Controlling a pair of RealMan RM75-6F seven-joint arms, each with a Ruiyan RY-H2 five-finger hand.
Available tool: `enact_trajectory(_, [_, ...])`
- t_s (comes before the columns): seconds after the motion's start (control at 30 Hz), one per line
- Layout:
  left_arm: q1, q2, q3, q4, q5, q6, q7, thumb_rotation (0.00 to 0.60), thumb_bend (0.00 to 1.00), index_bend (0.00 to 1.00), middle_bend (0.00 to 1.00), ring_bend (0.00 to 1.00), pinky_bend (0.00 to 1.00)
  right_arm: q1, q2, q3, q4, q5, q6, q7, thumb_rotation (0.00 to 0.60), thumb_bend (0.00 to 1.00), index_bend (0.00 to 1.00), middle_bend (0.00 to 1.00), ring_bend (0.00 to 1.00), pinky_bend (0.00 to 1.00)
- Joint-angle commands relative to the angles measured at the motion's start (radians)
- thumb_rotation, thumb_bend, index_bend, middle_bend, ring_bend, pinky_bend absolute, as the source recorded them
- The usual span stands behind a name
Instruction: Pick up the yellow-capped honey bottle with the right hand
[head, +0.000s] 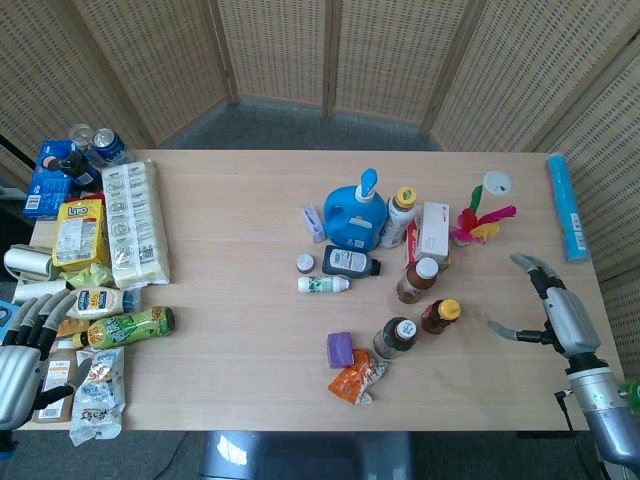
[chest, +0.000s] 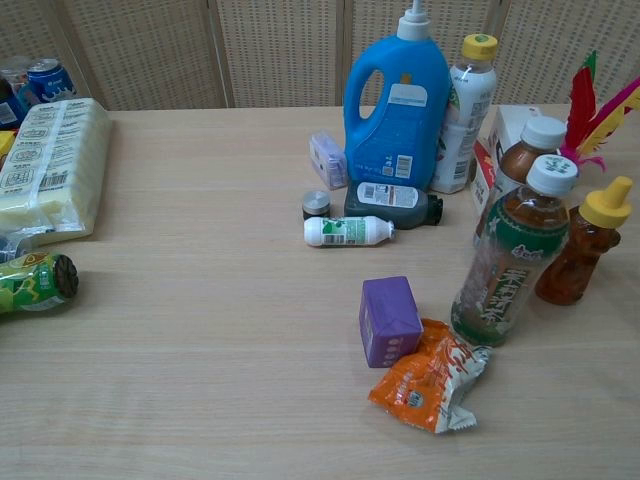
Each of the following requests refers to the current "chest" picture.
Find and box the yellow biscuit pack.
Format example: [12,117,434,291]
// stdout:
[0,130,17,172]

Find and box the dark grey squeeze bottle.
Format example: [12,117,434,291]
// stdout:
[344,180,446,232]

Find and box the green-label tea bottle white cap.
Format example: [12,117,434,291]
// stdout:
[449,154,581,348]

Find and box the green chips tube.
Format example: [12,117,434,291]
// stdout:
[0,251,81,315]

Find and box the colourful feather shuttlecock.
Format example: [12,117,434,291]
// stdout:
[558,49,640,174]

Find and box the small lavender tissue pack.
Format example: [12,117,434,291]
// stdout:
[308,130,348,192]

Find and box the clear plastic cup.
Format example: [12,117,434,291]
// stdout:
[0,55,32,81]

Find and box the pale yellow tissue pack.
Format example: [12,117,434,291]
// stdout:
[0,96,113,237]

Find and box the brown tea bottle white cap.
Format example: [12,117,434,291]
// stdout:
[473,115,568,241]

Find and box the wicker folding screen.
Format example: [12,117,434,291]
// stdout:
[0,0,640,112]

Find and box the white and red carton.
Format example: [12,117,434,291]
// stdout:
[469,104,552,217]

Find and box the honey bear bottle yellow cap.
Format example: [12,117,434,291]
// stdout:
[534,175,634,307]

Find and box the small white bottle green print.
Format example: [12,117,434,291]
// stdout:
[302,215,397,249]

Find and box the orange snack packet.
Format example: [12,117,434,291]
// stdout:
[367,317,494,436]

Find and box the dark bottle with blue label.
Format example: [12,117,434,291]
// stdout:
[0,74,27,129]

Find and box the small jar with silver lid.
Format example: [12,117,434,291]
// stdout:
[301,189,333,222]

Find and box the purple box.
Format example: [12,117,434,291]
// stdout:
[358,275,425,370]

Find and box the white bottle with yellow cap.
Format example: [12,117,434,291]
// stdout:
[431,33,500,194]

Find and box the blue detergent jug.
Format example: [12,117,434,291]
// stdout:
[343,0,452,192]

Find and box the blue drink can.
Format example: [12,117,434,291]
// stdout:
[26,57,77,107]

